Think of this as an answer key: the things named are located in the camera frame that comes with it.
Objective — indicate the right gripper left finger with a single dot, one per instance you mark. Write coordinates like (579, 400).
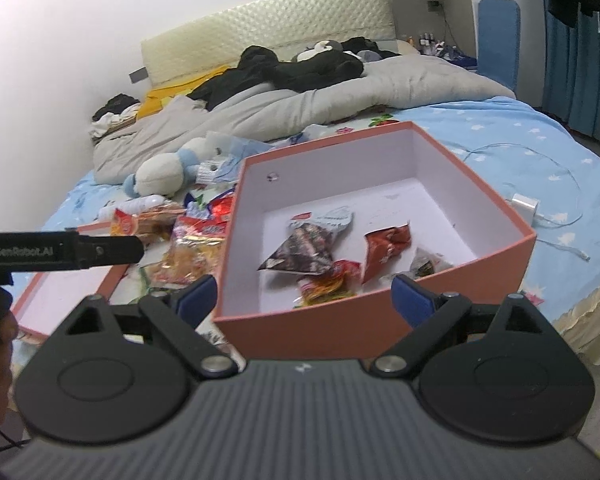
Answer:
(173, 318)

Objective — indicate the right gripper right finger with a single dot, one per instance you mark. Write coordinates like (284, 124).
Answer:
(432, 318)

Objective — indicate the orange dried snack bag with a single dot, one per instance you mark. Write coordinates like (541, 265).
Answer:
(196, 249)

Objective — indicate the red foil snack packet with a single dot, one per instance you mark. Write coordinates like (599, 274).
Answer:
(383, 245)

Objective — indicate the clear red spicy snack bag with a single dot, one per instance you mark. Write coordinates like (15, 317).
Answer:
(342, 281)

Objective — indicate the orange sausage snack bag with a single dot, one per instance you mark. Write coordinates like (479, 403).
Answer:
(151, 226)

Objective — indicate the grey clear snack bag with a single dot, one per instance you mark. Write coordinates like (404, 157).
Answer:
(427, 263)

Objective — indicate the small red foil candy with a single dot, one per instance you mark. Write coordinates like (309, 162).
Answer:
(221, 207)

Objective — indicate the pink box lid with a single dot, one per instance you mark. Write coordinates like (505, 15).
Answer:
(49, 297)

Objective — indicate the fruit print mat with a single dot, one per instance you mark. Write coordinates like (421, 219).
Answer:
(255, 309)

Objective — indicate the pink gift box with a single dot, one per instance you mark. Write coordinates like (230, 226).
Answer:
(450, 211)

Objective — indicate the white phone charger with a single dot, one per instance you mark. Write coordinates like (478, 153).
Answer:
(525, 206)

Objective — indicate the white blue plush toy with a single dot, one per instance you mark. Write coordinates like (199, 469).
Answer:
(166, 173)

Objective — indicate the pale blue plastic bag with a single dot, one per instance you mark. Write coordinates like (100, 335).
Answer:
(228, 153)

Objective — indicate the blue bed sheet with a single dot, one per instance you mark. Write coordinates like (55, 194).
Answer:
(512, 147)

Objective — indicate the grey duvet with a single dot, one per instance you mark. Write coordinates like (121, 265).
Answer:
(264, 114)

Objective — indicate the clothes on nightstand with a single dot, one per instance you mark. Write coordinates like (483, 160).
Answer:
(116, 112)

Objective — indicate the yellow pillow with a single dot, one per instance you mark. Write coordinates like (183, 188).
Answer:
(157, 98)

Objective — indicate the black clothes pile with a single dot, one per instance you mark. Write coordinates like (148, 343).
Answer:
(259, 65)

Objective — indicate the blue curtain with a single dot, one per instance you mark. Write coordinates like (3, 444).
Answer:
(571, 91)

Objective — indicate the black white plush toy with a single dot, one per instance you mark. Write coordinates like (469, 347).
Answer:
(319, 47)

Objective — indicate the cream quilted headboard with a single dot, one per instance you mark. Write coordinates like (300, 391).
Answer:
(283, 26)

